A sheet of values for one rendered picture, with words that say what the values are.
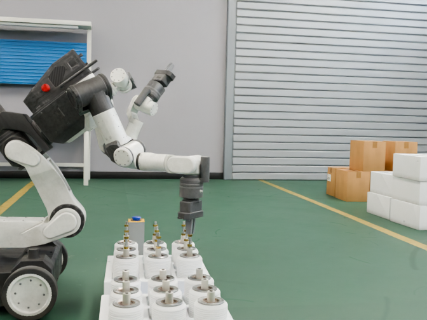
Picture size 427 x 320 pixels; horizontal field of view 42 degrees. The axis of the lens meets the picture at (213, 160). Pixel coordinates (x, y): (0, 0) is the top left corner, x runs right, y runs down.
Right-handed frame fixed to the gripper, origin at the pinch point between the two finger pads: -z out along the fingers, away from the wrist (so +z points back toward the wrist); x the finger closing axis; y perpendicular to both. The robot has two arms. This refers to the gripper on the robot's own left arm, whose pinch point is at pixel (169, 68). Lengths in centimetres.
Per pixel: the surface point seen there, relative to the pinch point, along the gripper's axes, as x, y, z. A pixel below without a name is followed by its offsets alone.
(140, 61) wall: -365, -195, -164
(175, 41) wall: -343, -206, -209
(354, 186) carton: -71, -301, -110
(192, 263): 71, -11, 81
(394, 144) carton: -56, -304, -169
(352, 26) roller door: -207, -331, -357
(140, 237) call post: 26, -21, 78
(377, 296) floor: 101, -93, 45
